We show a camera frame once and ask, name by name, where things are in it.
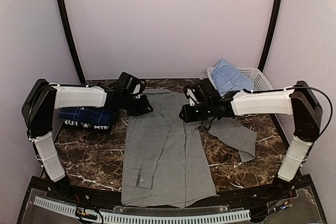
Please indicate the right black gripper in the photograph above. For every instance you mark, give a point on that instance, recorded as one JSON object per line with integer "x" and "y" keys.
{"x": 189, "y": 117}

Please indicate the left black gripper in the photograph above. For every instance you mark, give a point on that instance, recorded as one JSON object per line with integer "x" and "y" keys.
{"x": 144, "y": 108}

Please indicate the grey long sleeve shirt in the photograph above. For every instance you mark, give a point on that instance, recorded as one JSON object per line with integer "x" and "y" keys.
{"x": 164, "y": 159}

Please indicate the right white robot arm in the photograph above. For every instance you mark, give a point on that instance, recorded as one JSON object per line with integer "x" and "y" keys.
{"x": 298, "y": 100}

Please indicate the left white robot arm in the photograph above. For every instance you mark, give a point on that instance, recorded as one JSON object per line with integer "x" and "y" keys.
{"x": 45, "y": 97}

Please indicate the blue plaid folded shirt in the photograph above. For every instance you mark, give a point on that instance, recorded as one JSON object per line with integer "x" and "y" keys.
{"x": 91, "y": 115}

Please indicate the light blue shirt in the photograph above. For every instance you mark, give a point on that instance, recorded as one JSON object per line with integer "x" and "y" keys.
{"x": 228, "y": 78}

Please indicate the white plastic basket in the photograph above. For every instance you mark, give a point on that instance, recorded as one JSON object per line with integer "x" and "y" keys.
{"x": 260, "y": 82}

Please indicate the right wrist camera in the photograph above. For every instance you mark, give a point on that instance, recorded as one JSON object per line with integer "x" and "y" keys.
{"x": 202, "y": 91}

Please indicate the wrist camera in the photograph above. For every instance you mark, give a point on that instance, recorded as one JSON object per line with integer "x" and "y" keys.
{"x": 202, "y": 91}
{"x": 128, "y": 84}

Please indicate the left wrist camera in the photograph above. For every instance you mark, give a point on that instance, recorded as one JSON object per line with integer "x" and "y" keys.
{"x": 128, "y": 84}

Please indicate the white slotted cable duct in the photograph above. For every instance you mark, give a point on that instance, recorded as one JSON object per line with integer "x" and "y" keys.
{"x": 107, "y": 216}

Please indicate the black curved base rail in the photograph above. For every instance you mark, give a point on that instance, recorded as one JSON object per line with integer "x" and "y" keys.
{"x": 257, "y": 199}

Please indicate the left black frame post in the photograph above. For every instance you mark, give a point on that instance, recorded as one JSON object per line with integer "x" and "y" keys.
{"x": 70, "y": 41}

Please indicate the black frame post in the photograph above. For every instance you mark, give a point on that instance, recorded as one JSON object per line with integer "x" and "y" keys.
{"x": 70, "y": 41}
{"x": 269, "y": 35}

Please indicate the right black frame post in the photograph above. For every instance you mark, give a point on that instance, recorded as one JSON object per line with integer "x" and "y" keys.
{"x": 269, "y": 35}

